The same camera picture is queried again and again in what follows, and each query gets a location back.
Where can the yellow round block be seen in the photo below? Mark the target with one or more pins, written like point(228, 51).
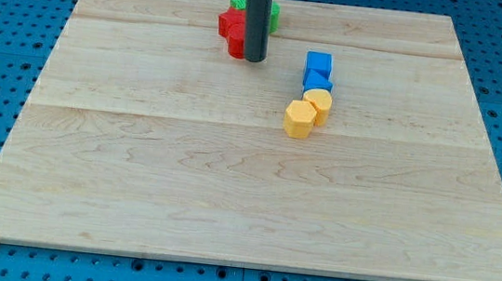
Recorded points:
point(321, 101)

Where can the green round block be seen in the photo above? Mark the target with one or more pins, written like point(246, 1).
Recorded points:
point(275, 14)

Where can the light wooden board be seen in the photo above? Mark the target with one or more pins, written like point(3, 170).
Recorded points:
point(143, 138)

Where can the green star block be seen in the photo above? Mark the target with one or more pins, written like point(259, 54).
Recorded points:
point(238, 4)

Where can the red star block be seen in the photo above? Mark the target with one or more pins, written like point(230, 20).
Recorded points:
point(228, 18)

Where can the blue triangle block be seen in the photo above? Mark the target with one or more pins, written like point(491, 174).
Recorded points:
point(313, 80)

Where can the red round block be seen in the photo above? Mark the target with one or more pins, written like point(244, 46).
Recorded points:
point(235, 40)

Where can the yellow hexagon block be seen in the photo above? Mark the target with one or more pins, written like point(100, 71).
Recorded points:
point(299, 118)

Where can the blue square block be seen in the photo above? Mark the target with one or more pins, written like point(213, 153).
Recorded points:
point(318, 62)

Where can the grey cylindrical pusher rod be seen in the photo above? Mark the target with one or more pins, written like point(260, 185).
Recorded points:
point(257, 29)

